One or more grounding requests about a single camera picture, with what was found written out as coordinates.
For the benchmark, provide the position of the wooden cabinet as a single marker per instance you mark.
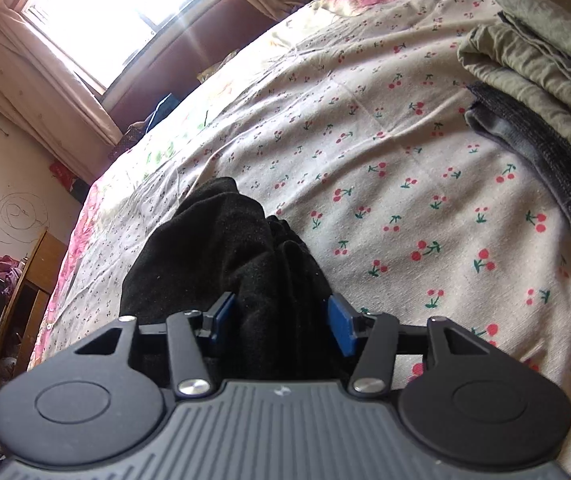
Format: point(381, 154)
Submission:
point(30, 290)

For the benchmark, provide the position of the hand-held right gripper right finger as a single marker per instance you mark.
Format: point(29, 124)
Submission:
point(343, 327)

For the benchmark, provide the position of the yellow plastic bag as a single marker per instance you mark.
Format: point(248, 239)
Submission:
point(210, 71)

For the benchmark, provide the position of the red plastic bag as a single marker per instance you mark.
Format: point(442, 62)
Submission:
point(62, 175)

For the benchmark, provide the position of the purple cloth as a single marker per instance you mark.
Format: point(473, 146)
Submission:
point(14, 275)

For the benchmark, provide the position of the black pants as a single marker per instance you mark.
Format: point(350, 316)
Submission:
point(225, 240)

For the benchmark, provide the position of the blue cloth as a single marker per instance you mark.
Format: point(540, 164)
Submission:
point(162, 109)

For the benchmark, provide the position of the dark bag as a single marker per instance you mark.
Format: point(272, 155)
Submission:
point(129, 137)

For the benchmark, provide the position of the maroon headboard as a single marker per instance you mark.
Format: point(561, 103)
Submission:
point(175, 60)

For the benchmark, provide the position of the cherry print bed sheet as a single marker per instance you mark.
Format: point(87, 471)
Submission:
point(365, 135)

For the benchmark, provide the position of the window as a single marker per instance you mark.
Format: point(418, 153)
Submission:
point(110, 15)

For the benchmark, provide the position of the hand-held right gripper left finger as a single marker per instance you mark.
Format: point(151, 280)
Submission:
point(225, 317)

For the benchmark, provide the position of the olive folded pants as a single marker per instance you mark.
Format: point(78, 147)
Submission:
point(525, 85)

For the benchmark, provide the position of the dark grey folded pants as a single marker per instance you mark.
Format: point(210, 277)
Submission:
point(540, 160)

